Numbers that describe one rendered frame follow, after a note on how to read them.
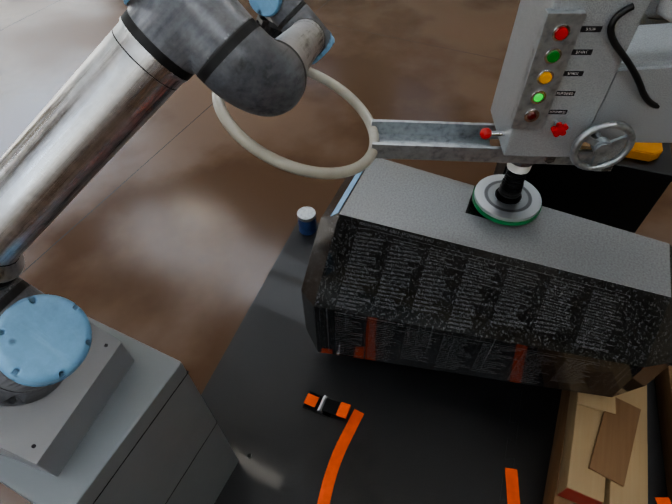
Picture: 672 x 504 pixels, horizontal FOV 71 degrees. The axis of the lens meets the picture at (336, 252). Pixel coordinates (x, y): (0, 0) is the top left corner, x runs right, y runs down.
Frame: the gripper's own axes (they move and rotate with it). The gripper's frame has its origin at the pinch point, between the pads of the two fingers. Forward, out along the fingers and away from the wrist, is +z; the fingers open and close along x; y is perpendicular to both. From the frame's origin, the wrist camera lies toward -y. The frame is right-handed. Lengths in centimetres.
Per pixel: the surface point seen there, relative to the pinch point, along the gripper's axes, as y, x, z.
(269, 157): 17.2, 40.1, -7.1
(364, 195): -29.7, 34.5, 19.5
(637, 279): -77, 101, -11
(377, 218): -28, 46, 18
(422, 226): -38, 55, 12
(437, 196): -50, 46, 10
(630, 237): -88, 88, -13
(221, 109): 23.7, 23.1, -7.5
